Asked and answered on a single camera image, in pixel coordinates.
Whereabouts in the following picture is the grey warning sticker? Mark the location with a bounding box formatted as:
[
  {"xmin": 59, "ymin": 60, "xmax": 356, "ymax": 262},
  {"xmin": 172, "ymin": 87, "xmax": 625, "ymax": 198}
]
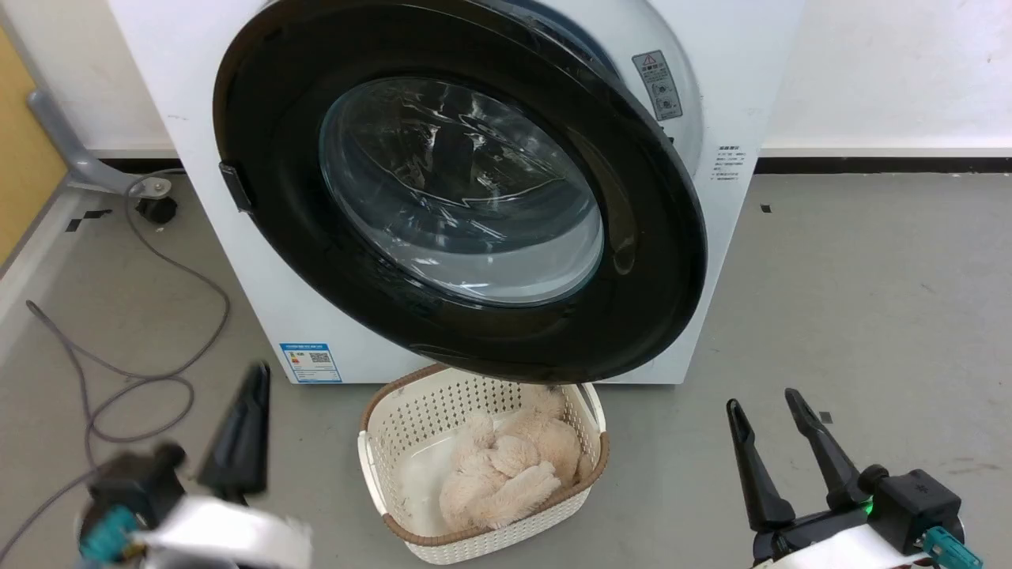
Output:
[{"xmin": 632, "ymin": 50, "xmax": 684, "ymax": 122}]

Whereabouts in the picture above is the white front-load washing machine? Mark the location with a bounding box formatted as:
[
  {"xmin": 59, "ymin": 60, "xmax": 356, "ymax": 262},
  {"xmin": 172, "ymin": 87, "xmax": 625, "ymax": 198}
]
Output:
[{"xmin": 107, "ymin": 0, "xmax": 807, "ymax": 386}]

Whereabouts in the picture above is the beige plush toy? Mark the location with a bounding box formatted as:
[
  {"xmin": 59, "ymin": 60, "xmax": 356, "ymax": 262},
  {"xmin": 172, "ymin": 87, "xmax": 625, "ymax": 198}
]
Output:
[{"xmin": 438, "ymin": 385, "xmax": 583, "ymax": 532}]

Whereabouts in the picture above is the black round washing machine door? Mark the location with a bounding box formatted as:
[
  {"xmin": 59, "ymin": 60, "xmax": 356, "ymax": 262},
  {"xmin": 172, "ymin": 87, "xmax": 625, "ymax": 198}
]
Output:
[{"xmin": 212, "ymin": 0, "xmax": 708, "ymax": 386}]

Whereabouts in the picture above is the grey floor cable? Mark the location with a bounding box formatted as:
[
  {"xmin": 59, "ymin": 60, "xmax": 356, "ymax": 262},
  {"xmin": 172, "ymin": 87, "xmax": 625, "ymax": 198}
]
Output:
[{"xmin": 0, "ymin": 168, "xmax": 232, "ymax": 559}]

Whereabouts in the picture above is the blue energy label sticker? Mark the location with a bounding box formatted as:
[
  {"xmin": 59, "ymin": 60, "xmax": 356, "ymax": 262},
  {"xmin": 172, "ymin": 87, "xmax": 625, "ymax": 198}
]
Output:
[{"xmin": 280, "ymin": 342, "xmax": 343, "ymax": 384}]

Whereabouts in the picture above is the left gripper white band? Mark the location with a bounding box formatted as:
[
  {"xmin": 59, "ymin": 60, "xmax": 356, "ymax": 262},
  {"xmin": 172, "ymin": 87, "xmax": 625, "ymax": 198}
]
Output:
[{"xmin": 130, "ymin": 361, "xmax": 315, "ymax": 569}]

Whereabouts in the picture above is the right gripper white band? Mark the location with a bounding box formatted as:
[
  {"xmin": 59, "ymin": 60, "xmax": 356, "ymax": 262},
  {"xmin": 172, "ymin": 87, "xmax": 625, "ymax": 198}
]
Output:
[{"xmin": 726, "ymin": 388, "xmax": 938, "ymax": 569}]

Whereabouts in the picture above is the cream perforated laundry basket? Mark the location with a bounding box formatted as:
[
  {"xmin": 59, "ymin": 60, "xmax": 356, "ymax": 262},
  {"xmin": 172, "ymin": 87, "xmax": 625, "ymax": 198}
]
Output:
[{"xmin": 357, "ymin": 364, "xmax": 610, "ymax": 565}]

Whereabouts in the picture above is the grey metal leg with caster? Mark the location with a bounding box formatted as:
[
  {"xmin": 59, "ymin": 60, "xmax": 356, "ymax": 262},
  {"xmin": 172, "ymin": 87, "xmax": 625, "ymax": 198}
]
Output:
[{"xmin": 0, "ymin": 24, "xmax": 179, "ymax": 224}]

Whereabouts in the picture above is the yellow wooden panel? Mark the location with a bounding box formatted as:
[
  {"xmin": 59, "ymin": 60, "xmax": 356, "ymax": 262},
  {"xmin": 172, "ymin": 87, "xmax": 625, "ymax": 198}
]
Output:
[{"xmin": 0, "ymin": 28, "xmax": 69, "ymax": 266}]

